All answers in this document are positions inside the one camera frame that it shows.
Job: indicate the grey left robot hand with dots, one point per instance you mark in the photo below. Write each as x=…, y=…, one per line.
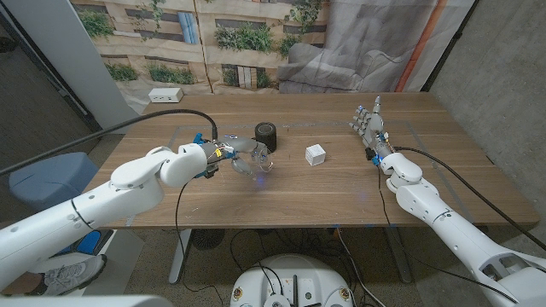
x=239, y=145

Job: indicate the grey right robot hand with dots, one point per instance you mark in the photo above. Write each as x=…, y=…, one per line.
x=375, y=132

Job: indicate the clear glass beaker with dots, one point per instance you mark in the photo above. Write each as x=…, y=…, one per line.
x=264, y=162

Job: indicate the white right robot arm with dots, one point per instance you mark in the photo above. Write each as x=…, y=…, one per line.
x=426, y=204

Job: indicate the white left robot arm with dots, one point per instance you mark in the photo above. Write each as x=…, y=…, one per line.
x=128, y=192

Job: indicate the black cylindrical speaker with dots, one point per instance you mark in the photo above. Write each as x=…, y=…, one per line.
x=265, y=134

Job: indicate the small white box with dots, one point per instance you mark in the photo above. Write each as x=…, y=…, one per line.
x=315, y=155

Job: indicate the blue black clamp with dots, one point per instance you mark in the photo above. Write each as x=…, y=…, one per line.
x=198, y=137

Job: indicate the white power strip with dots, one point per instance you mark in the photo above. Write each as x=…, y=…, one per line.
x=165, y=95

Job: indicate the printed backdrop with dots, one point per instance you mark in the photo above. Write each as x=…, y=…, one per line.
x=256, y=47

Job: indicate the black round floor base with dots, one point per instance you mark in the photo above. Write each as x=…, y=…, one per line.
x=207, y=239

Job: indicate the grey table leg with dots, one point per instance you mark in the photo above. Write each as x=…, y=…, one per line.
x=399, y=256

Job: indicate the white table leg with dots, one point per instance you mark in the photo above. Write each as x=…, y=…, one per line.
x=179, y=256

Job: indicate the white robot torso base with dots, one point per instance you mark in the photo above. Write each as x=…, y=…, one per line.
x=294, y=277

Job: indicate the blue black foot pedal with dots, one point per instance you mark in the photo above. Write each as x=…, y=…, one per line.
x=87, y=242

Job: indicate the blue upholstered stool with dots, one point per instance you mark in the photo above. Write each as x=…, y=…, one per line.
x=51, y=183

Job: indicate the grey sneaker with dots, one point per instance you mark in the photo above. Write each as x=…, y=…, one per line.
x=72, y=275

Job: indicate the brown trouser leg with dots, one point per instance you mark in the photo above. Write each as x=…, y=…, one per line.
x=17, y=285

